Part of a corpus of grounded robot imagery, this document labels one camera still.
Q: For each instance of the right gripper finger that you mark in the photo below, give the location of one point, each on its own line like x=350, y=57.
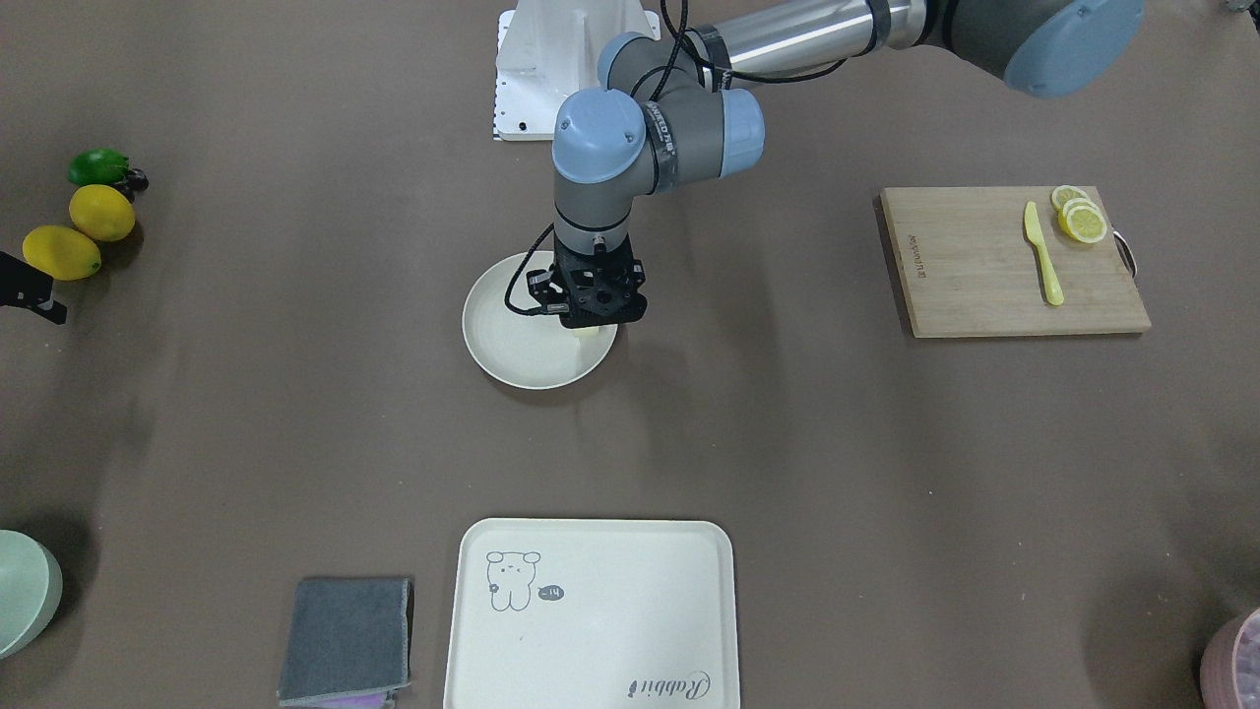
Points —
x=54, y=311

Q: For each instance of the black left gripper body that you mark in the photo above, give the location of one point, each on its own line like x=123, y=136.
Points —
x=540, y=287

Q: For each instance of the lemon slices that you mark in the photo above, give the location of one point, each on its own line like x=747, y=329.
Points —
x=1079, y=216

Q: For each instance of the dark cherries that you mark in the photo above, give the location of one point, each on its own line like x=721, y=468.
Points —
x=132, y=182

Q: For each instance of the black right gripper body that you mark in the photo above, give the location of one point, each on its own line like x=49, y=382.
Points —
x=23, y=281

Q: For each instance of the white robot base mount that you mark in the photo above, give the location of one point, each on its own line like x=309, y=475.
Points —
x=548, y=50

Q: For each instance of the cream round plate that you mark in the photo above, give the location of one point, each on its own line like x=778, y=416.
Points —
x=533, y=353

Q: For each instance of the mint green bowl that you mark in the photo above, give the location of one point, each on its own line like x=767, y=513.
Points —
x=31, y=588

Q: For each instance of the wooden cutting board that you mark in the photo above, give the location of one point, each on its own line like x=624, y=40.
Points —
x=966, y=269

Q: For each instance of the cream rabbit tray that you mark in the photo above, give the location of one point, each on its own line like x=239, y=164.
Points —
x=594, y=613

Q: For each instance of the pink ice bucket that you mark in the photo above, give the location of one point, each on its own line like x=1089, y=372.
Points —
x=1229, y=668

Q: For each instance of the yellow lemon near plate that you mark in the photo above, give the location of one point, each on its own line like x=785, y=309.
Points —
x=101, y=213

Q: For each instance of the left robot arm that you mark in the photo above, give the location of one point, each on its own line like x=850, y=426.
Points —
x=668, y=112

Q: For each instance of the green lime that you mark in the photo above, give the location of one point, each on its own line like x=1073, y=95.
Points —
x=98, y=166

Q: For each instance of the grey folded cloth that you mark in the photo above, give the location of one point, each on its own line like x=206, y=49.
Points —
x=348, y=643

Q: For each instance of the yellow lemon outer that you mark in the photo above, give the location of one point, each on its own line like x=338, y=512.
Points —
x=62, y=252

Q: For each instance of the yellow plastic knife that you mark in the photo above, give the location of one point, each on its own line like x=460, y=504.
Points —
x=1052, y=291

